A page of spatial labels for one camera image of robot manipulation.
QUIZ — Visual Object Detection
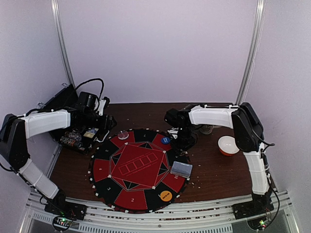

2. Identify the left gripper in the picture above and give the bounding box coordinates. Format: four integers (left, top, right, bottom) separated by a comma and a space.
85, 111, 117, 131

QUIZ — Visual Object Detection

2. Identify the blue small blind button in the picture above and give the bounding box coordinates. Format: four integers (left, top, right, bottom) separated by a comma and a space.
161, 137, 171, 145

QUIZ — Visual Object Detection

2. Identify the deck of blue cards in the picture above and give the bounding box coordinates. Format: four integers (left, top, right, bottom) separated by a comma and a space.
170, 161, 193, 178

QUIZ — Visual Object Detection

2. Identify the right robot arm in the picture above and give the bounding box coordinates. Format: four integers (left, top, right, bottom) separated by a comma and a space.
164, 102, 272, 215

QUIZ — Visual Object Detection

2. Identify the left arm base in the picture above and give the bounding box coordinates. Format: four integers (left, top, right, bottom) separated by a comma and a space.
44, 201, 87, 220

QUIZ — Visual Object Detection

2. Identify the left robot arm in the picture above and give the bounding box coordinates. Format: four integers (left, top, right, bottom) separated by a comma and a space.
0, 86, 117, 216

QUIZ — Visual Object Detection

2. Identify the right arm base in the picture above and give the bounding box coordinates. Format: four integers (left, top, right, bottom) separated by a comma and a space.
232, 200, 274, 219

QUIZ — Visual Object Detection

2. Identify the Texas Hold'em card box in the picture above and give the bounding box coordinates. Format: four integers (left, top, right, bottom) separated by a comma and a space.
83, 128, 99, 139

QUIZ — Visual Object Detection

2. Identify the floral ceramic mug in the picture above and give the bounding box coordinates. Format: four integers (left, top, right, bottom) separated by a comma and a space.
199, 125, 221, 135

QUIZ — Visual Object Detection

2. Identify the black poker set case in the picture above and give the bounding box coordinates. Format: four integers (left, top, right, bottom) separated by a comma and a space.
38, 84, 109, 154

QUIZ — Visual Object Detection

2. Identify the poker chips row in case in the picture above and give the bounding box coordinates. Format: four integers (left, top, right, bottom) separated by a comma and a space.
60, 131, 83, 150

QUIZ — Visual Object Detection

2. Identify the white and orange bowl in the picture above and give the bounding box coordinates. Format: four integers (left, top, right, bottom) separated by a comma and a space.
218, 135, 240, 156

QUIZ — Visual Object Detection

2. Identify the round poker table mat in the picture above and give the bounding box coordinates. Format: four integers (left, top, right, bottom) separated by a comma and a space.
88, 129, 190, 214

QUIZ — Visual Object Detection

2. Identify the orange big blind button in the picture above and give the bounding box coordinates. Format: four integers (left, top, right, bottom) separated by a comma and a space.
159, 190, 173, 202

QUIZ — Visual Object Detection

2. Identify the front aluminium rail frame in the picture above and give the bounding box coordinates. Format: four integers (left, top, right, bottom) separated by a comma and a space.
17, 191, 303, 233

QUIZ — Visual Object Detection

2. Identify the left aluminium frame post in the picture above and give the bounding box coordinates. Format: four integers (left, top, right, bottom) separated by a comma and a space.
51, 0, 75, 87

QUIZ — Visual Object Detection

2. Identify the aluminium frame post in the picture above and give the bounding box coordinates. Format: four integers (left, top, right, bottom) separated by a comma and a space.
235, 0, 266, 105
51, 0, 75, 87

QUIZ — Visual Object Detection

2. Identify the right aluminium frame post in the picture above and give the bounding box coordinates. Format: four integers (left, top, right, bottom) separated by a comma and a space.
235, 0, 266, 105

